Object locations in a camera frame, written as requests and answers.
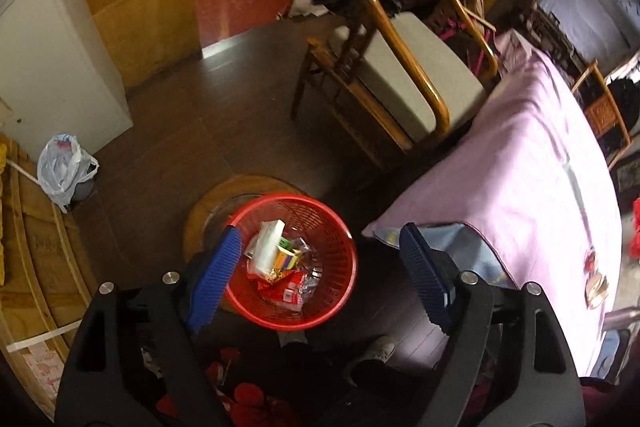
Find white cabinet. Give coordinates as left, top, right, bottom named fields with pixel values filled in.
left=0, top=0, right=135, bottom=152

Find white plastic bag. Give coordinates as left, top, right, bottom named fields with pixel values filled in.
left=37, top=134, right=100, bottom=214

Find red snack packet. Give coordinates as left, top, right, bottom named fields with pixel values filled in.
left=256, top=269, right=312, bottom=309

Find red white knit garment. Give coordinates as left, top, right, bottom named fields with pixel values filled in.
left=155, top=347, right=311, bottom=427

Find person's dark trousers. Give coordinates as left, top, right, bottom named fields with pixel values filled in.
left=280, top=342, right=451, bottom=427

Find pink framed folding cart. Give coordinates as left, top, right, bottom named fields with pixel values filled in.
left=440, top=0, right=501, bottom=78

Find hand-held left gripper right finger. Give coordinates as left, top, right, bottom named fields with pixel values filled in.
left=398, top=222, right=586, bottom=427

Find grey cushioned wooden armchair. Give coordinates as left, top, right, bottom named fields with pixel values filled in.
left=291, top=0, right=501, bottom=168

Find red plastic basket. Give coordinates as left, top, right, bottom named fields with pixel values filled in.
left=221, top=193, right=358, bottom=332

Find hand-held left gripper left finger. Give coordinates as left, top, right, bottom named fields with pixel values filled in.
left=54, top=225, right=242, bottom=427

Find person's dark red garment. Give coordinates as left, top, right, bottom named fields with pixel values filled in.
left=582, top=379, right=621, bottom=425

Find blue cushioned chair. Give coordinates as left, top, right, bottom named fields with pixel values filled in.
left=595, top=307, right=640, bottom=380

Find round wooden stool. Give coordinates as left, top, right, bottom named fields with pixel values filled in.
left=182, top=175, right=321, bottom=313

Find purple printed tablecloth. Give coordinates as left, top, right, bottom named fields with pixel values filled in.
left=361, top=29, right=623, bottom=378

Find small grey bin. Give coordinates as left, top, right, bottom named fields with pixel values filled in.
left=70, top=177, right=96, bottom=202

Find red white tissue packet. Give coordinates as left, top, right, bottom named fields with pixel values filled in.
left=250, top=219, right=287, bottom=277

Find orange yellow snack wrapper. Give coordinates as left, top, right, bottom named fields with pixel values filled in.
left=276, top=243, right=302, bottom=269

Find carved wooden armchair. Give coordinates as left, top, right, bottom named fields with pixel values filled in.
left=570, top=61, right=633, bottom=170

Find person's left shoe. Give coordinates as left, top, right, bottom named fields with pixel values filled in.
left=277, top=329, right=308, bottom=348

